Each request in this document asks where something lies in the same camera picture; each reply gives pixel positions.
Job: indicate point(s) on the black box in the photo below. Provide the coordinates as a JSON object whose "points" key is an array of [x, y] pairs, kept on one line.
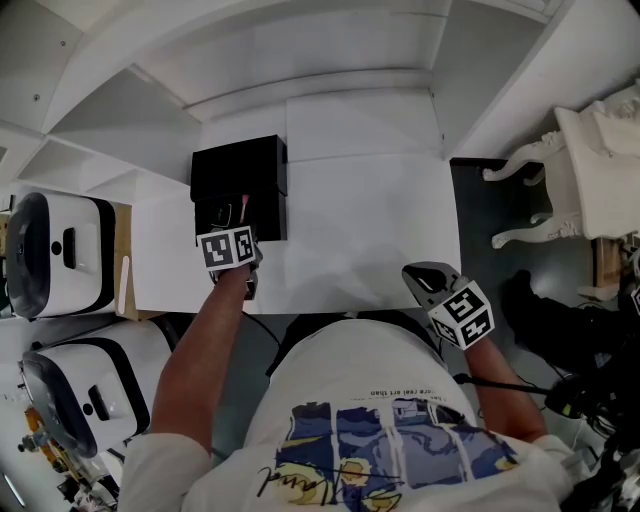
{"points": [[240, 165]]}

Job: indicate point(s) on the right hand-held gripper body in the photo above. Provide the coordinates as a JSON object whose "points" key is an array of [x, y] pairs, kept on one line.
{"points": [[462, 315]]}

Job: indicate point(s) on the pink-tipped swab stick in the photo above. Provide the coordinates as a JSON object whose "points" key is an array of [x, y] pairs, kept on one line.
{"points": [[244, 207]]}

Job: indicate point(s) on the person's white printed shirt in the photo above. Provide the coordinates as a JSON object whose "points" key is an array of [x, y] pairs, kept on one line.
{"points": [[350, 370]]}

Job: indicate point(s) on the person's left forearm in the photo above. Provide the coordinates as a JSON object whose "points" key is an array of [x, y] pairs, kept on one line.
{"points": [[195, 360]]}

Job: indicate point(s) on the black equipment pile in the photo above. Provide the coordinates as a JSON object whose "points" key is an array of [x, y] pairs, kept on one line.
{"points": [[615, 450]]}

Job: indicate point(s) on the white black-topped appliance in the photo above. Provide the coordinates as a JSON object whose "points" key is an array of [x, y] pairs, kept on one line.
{"points": [[125, 370], [85, 250]]}

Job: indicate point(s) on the small black object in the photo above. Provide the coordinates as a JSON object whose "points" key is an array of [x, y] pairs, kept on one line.
{"points": [[222, 214]]}

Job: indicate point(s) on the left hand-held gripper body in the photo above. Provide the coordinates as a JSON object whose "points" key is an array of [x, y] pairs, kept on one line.
{"points": [[220, 250]]}

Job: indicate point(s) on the white flat strip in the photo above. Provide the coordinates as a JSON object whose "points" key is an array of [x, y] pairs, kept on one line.
{"points": [[122, 285]]}

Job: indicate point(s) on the pile of metal parts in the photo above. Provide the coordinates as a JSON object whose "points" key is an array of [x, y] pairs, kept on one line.
{"points": [[65, 460]]}

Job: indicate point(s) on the person's right forearm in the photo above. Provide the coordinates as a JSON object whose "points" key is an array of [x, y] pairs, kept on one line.
{"points": [[505, 395]]}

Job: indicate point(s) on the person's black trousers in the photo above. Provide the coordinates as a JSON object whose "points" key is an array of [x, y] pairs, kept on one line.
{"points": [[310, 330]]}

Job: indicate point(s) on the white table top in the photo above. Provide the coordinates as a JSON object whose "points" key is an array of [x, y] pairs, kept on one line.
{"points": [[375, 210]]}

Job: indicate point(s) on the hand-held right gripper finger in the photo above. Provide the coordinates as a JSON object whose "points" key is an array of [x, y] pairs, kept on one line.
{"points": [[447, 276], [422, 296]]}

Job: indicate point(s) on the white vanity table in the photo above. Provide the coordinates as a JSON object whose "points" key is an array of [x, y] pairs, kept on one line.
{"points": [[600, 190]]}

